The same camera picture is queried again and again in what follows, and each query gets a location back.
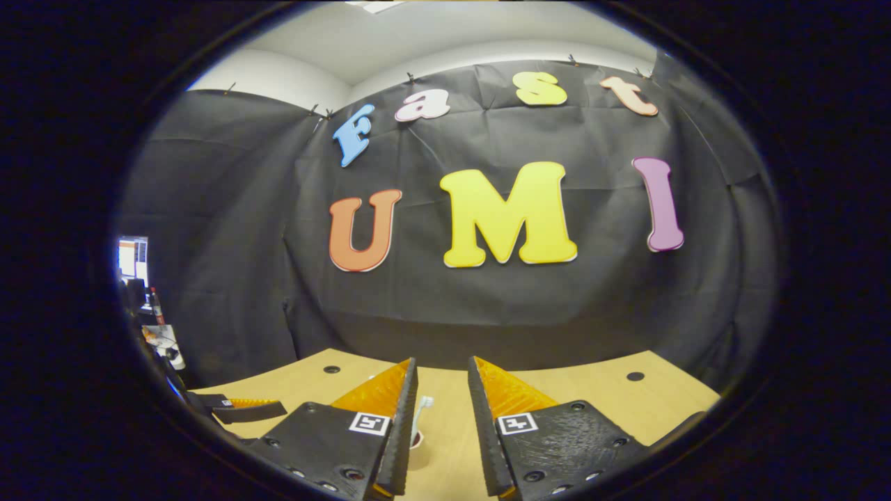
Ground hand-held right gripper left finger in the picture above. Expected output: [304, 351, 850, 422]
[246, 357, 419, 498]

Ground cluttered white table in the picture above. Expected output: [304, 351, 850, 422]
[141, 324, 187, 372]

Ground black backdrop cloth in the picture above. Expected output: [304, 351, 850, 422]
[115, 52, 784, 390]

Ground light green toothbrush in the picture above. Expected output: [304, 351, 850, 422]
[412, 395, 435, 440]

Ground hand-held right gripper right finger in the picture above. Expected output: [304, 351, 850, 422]
[467, 356, 649, 499]

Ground computer monitor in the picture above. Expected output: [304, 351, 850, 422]
[116, 237, 150, 283]

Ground wooden desktop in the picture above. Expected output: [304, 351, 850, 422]
[188, 348, 723, 500]

